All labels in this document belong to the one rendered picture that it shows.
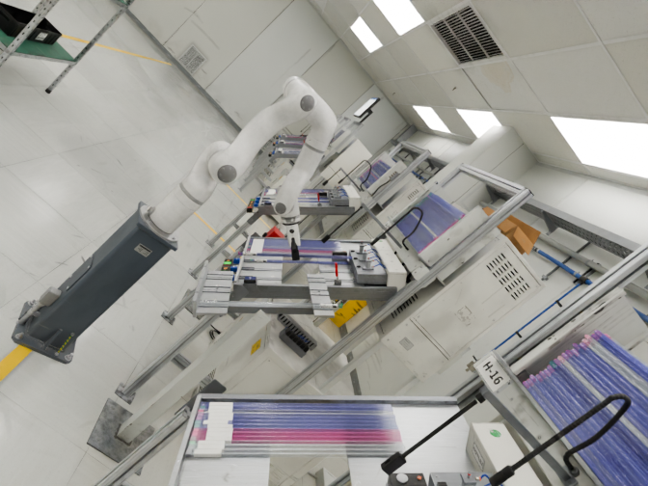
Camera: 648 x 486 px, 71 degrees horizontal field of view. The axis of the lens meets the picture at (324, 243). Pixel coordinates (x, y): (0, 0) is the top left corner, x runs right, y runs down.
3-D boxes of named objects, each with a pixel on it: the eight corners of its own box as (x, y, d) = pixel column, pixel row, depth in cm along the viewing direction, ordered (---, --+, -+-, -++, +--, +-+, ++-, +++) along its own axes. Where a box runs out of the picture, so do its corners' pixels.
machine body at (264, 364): (173, 426, 214) (268, 345, 204) (202, 348, 280) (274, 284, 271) (270, 501, 231) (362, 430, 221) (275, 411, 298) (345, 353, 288)
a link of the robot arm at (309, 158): (318, 155, 174) (285, 221, 185) (327, 149, 188) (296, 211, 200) (298, 144, 174) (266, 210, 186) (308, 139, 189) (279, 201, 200)
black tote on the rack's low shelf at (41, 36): (8, 36, 286) (18, 23, 284) (-16, 13, 281) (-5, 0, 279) (53, 45, 340) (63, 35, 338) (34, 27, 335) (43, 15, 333)
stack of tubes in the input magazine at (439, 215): (418, 253, 199) (467, 212, 195) (393, 223, 247) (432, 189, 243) (435, 273, 202) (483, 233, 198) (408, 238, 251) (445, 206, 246)
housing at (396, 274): (386, 301, 203) (389, 271, 199) (368, 262, 250) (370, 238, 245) (403, 301, 204) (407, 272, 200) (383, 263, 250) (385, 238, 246)
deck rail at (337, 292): (233, 297, 196) (233, 283, 194) (233, 295, 198) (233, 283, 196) (395, 301, 201) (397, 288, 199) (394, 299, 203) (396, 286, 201)
